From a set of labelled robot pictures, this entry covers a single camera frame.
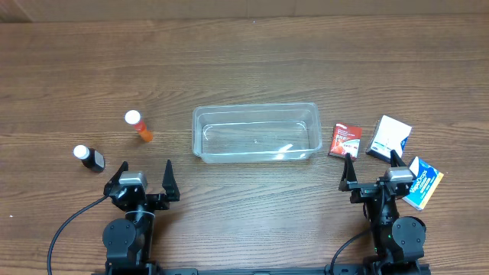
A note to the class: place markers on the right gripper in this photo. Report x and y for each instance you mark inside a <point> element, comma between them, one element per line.
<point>370,191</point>

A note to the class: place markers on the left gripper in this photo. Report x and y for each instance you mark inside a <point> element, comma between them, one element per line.
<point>151,198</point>

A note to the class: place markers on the white plaster box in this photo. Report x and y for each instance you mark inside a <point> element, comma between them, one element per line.
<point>389,134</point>

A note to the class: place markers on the red medicine box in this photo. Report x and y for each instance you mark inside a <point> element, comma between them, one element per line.
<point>345,140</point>

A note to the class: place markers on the dark bottle white cap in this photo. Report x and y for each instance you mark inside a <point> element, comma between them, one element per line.
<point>90,158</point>

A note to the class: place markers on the blue Vicks VapoDrops box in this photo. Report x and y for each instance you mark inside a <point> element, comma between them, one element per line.
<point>426,181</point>

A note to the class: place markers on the orange pill bottle white cap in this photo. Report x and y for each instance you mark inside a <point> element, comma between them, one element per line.
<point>134,118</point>

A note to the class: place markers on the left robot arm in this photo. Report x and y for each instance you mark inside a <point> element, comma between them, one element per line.
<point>128,240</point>

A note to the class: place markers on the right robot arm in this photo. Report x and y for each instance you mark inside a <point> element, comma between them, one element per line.
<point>398,241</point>

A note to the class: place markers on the clear plastic container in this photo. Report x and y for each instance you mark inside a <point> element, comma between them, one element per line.
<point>256,132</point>

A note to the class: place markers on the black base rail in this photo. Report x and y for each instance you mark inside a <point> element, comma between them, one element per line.
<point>260,271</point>

